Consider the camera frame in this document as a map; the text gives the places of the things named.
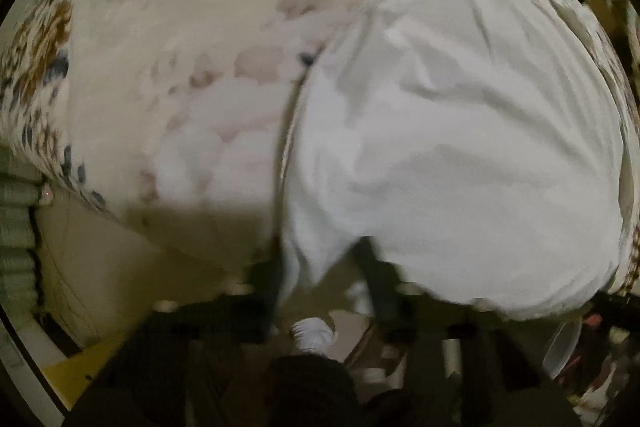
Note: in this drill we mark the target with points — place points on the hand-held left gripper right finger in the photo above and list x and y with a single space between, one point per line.
382 292

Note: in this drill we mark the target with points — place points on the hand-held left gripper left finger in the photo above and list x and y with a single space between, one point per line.
270 292

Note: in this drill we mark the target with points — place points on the white garment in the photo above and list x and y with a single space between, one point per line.
450 157

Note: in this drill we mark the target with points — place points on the white sock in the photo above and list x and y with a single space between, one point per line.
312 334

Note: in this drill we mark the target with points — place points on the person's dark trouser leg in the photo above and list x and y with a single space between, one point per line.
315 392

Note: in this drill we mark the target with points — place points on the clear plastic bowl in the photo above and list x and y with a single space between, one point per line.
562 349

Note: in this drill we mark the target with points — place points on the yellow board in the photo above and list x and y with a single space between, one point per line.
80 367

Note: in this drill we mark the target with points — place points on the floral fleece blanket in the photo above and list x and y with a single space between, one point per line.
165 72

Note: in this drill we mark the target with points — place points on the grey-green pleated curtain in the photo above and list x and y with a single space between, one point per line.
17 232

